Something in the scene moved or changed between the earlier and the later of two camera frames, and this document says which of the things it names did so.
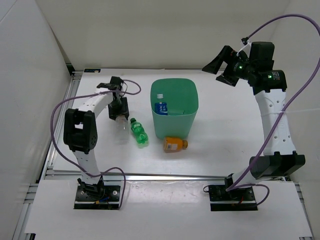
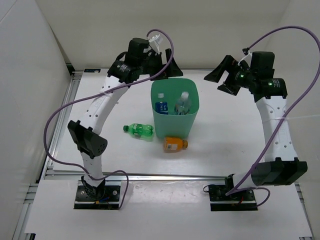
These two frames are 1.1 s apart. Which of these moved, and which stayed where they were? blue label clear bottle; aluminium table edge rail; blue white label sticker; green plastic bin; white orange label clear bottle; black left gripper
Moved: black left gripper; white orange label clear bottle
Stayed: aluminium table edge rail; blue white label sticker; green plastic bin; blue label clear bottle
